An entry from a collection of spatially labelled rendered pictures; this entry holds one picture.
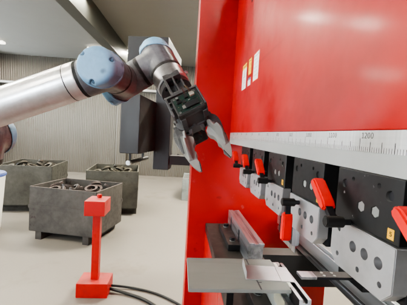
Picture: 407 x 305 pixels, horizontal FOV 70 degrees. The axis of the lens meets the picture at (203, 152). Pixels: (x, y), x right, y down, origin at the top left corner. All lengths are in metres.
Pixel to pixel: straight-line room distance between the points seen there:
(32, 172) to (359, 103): 5.00
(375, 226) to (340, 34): 0.34
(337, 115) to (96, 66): 0.44
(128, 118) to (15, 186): 3.75
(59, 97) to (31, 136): 9.64
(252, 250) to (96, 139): 8.54
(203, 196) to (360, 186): 1.26
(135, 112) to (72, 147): 8.01
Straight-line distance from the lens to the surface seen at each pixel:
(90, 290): 2.76
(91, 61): 0.59
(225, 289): 0.80
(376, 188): 0.47
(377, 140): 0.48
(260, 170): 0.89
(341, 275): 0.97
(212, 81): 1.67
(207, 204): 1.69
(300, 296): 0.82
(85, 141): 9.60
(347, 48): 0.59
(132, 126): 1.80
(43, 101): 0.65
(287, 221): 0.69
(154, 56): 0.70
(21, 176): 5.31
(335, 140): 0.57
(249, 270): 0.90
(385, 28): 0.51
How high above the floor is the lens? 1.38
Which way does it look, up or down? 4 degrees down
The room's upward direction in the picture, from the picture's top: 3 degrees clockwise
